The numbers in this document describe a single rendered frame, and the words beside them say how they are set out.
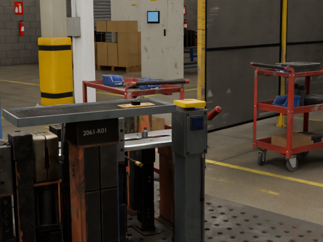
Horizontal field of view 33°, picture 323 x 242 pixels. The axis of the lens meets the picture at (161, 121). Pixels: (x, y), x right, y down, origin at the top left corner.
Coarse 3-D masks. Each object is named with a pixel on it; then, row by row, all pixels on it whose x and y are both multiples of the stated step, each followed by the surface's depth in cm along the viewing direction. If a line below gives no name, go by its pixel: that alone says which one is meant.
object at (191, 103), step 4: (176, 100) 137; (180, 100) 137; (184, 100) 137; (188, 100) 137; (192, 100) 137; (196, 100) 137; (200, 100) 137; (176, 104) 136; (180, 104) 135; (184, 104) 133; (188, 104) 133; (192, 104) 134; (196, 104) 134; (200, 104) 135; (204, 104) 135; (188, 108) 136; (192, 108) 136
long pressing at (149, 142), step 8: (128, 136) 172; (136, 136) 172; (152, 136) 173; (168, 136) 172; (128, 144) 161; (136, 144) 160; (144, 144) 160; (152, 144) 161; (160, 144) 163; (168, 144) 164
